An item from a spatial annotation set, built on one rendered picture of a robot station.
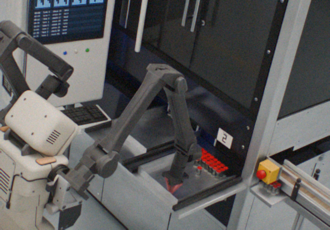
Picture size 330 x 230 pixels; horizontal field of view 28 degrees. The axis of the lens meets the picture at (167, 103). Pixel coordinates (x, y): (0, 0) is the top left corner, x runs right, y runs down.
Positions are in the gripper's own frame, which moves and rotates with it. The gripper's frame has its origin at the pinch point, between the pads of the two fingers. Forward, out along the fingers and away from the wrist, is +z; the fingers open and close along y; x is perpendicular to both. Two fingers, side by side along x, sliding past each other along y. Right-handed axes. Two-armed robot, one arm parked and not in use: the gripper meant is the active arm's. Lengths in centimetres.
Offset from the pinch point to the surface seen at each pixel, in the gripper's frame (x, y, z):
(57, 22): 90, -5, -37
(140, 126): 48, 23, 0
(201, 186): -1.8, 17.4, 0.2
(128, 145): 38.0, 8.7, 1.8
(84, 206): 94, 45, 86
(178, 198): -2.5, 3.5, 2.0
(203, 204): -10.6, 10.1, 1.4
